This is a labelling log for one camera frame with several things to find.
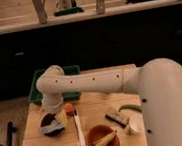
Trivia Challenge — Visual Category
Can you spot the orange bowl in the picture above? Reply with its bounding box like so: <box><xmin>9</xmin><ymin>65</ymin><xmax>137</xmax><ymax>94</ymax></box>
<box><xmin>85</xmin><ymin>124</ymin><xmax>120</xmax><ymax>146</ymax></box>

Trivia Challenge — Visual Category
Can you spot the white handled spatula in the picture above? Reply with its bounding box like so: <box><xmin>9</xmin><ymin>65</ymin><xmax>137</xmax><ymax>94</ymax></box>
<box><xmin>74</xmin><ymin>111</ymin><xmax>86</xmax><ymax>146</ymax></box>

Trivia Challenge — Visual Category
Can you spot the wooden shelf frame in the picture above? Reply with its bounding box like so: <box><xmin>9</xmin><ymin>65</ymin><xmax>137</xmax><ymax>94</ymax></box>
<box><xmin>0</xmin><ymin>0</ymin><xmax>182</xmax><ymax>34</ymax></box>

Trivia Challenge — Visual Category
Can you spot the grey striped towel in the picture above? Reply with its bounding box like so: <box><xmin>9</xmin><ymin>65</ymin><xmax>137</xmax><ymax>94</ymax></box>
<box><xmin>39</xmin><ymin>122</ymin><xmax>63</xmax><ymax>134</ymax></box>

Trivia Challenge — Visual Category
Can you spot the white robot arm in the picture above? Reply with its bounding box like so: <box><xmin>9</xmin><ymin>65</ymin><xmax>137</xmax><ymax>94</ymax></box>
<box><xmin>36</xmin><ymin>58</ymin><xmax>182</xmax><ymax>146</ymax></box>

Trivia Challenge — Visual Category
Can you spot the dark purple bowl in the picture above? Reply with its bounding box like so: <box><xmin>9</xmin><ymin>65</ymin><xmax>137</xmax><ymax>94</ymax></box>
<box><xmin>40</xmin><ymin>113</ymin><xmax>65</xmax><ymax>137</ymax></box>

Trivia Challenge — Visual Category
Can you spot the yellow corn cob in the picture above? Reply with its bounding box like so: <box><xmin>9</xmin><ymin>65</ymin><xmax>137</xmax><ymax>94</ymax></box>
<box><xmin>94</xmin><ymin>131</ymin><xmax>116</xmax><ymax>146</ymax></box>

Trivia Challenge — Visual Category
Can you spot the white cup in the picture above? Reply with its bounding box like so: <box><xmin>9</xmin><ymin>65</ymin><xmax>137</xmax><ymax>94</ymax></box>
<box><xmin>128</xmin><ymin>115</ymin><xmax>141</xmax><ymax>135</ymax></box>

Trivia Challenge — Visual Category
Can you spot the orange ball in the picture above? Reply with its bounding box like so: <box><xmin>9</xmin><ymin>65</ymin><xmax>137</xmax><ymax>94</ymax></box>
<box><xmin>64</xmin><ymin>103</ymin><xmax>75</xmax><ymax>117</ymax></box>

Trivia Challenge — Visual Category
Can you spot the green plastic tray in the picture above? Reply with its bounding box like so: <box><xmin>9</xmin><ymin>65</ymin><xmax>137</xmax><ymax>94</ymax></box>
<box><xmin>28</xmin><ymin>65</ymin><xmax>81</xmax><ymax>105</ymax></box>

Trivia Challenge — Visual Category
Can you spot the yellow banana piece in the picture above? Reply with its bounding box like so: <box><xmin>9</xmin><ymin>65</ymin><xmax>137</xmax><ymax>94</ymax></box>
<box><xmin>57</xmin><ymin>110</ymin><xmax>68</xmax><ymax>126</ymax></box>

